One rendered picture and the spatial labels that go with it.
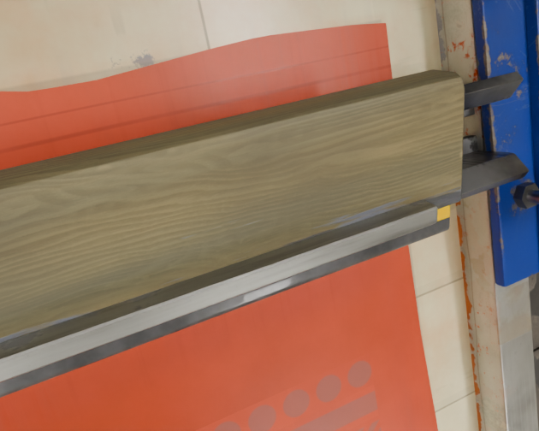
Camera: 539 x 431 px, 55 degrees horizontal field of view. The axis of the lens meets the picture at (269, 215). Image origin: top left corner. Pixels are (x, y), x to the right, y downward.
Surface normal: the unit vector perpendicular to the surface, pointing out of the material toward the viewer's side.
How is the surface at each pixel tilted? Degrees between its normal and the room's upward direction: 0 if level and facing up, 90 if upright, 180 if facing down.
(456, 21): 90
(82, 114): 0
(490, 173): 45
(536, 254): 0
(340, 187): 10
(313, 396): 0
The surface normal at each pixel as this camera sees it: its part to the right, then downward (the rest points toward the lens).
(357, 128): 0.43, 0.33
